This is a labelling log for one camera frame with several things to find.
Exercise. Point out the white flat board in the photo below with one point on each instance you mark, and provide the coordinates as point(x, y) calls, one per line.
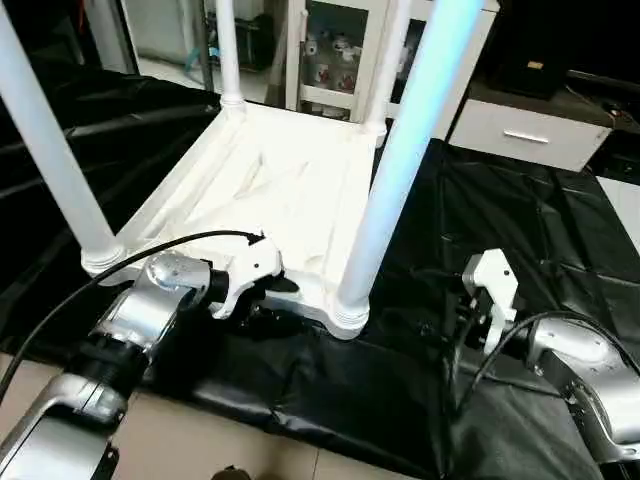
point(625, 205)

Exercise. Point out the white glass door cabinet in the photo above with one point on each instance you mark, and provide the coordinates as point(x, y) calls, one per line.
point(330, 55)

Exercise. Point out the white drawer unit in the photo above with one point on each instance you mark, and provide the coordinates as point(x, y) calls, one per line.
point(530, 135)

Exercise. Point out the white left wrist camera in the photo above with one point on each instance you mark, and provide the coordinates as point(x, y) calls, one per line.
point(250, 270)

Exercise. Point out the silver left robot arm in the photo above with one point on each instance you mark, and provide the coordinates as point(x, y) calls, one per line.
point(140, 320)

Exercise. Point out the black mat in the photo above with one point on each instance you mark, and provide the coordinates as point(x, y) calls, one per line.
point(500, 220)

